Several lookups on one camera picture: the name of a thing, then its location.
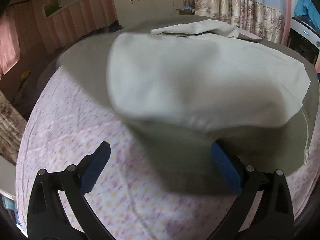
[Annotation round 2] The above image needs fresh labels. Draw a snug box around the pink window curtain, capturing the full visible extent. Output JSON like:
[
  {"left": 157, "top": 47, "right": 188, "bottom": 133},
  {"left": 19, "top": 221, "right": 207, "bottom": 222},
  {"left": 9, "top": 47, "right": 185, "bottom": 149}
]
[{"left": 0, "top": 17, "right": 20, "bottom": 77}]

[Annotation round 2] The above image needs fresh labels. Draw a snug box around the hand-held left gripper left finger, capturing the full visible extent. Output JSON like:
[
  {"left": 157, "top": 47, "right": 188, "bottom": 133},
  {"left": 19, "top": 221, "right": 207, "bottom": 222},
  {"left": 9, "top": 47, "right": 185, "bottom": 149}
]
[{"left": 27, "top": 141, "right": 113, "bottom": 240}]

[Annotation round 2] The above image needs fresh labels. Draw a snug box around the wide blue floral curtain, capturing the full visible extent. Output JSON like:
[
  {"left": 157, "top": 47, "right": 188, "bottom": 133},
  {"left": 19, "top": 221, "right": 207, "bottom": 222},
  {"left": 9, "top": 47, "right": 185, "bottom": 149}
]
[{"left": 194, "top": 0, "right": 292, "bottom": 44}]

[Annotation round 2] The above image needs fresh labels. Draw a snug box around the brown wooden cabinet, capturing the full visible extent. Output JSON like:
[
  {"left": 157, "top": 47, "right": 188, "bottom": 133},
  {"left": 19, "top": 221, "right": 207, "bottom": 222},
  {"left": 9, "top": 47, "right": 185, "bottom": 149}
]
[{"left": 176, "top": 6, "right": 195, "bottom": 16}]

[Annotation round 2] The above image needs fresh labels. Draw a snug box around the pink floral bed sheet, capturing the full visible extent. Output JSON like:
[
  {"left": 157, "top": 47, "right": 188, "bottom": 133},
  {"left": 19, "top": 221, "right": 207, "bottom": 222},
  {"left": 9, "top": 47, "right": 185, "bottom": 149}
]
[{"left": 15, "top": 29, "right": 315, "bottom": 240}]

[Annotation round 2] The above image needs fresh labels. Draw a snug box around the black and white appliance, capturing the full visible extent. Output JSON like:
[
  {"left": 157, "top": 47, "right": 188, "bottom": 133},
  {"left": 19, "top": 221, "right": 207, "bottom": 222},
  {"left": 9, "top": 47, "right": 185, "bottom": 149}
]
[{"left": 287, "top": 17, "right": 320, "bottom": 65}]

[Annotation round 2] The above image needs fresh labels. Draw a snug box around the blue cloth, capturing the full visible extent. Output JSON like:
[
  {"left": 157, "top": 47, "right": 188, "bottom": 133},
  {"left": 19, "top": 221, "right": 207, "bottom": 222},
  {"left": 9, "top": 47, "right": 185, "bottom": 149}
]
[{"left": 294, "top": 0, "right": 320, "bottom": 30}]

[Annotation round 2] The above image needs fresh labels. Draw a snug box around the white wardrobe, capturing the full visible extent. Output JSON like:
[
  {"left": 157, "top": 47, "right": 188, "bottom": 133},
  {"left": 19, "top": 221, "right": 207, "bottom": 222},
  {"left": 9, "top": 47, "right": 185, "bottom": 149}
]
[{"left": 110, "top": 0, "right": 194, "bottom": 28}]

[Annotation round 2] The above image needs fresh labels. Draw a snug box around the olive and cream jacket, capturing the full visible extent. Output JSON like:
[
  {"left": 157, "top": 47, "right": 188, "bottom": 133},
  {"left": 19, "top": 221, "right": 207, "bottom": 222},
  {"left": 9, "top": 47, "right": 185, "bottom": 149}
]
[{"left": 56, "top": 14, "right": 320, "bottom": 195}]

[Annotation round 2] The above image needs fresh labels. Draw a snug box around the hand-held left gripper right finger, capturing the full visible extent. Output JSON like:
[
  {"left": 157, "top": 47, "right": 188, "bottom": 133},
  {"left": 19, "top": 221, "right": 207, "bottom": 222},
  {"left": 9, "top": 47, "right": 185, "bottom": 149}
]
[{"left": 209, "top": 141, "right": 294, "bottom": 240}]

